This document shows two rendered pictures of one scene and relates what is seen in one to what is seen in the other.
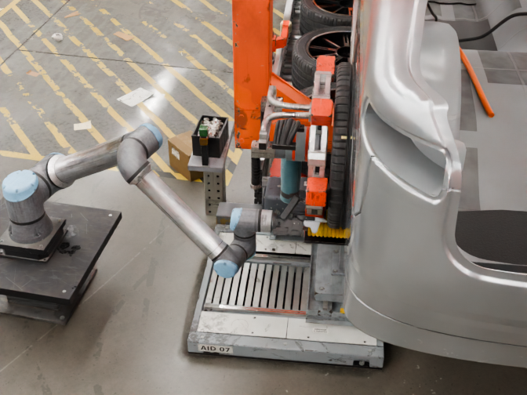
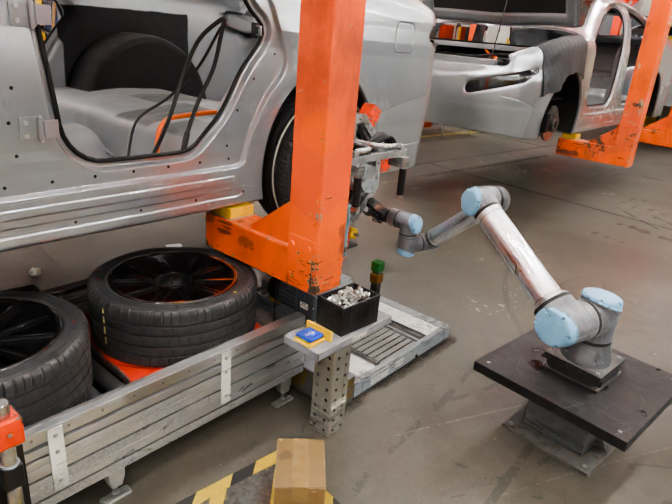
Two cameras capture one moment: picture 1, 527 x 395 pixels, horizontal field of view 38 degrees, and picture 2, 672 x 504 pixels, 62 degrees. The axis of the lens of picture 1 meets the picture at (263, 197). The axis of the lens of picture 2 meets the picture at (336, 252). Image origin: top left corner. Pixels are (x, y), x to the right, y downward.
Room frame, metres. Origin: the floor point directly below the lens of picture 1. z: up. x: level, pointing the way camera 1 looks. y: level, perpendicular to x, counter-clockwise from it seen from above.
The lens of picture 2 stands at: (4.77, 1.26, 1.48)
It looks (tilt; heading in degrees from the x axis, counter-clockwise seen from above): 21 degrees down; 214
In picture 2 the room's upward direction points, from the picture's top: 5 degrees clockwise
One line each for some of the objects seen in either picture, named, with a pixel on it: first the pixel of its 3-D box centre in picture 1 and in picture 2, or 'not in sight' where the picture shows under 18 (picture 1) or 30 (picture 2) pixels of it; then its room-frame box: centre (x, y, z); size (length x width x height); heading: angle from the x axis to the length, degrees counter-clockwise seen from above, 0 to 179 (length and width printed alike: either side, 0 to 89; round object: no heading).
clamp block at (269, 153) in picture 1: (263, 149); (398, 160); (2.40, 0.00, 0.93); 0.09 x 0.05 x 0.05; 84
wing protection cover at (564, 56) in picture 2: not in sight; (556, 63); (-0.50, -0.14, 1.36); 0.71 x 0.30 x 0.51; 174
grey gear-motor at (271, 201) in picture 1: (307, 213); (295, 304); (2.86, -0.21, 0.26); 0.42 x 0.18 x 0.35; 84
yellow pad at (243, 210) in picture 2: not in sight; (232, 208); (3.04, -0.46, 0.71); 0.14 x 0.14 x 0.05; 84
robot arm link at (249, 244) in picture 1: (243, 243); (408, 243); (2.34, 0.08, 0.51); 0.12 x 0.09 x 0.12; 156
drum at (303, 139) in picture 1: (300, 143); (353, 174); (2.56, -0.15, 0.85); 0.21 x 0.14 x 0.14; 84
